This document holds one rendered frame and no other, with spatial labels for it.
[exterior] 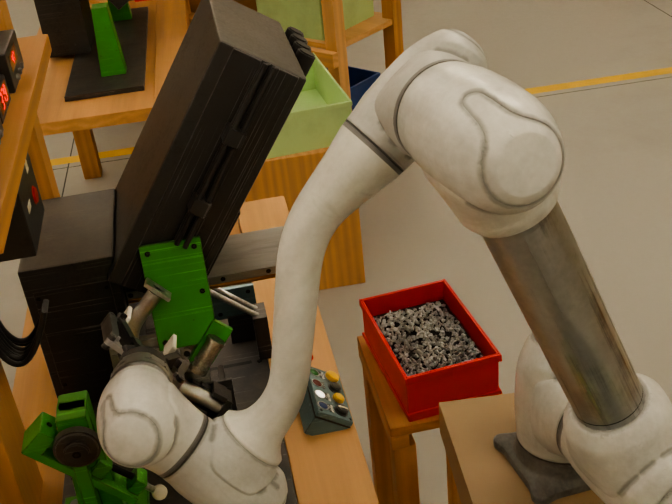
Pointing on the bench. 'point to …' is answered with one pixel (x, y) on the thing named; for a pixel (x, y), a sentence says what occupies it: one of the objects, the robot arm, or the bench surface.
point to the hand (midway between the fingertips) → (147, 332)
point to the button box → (310, 416)
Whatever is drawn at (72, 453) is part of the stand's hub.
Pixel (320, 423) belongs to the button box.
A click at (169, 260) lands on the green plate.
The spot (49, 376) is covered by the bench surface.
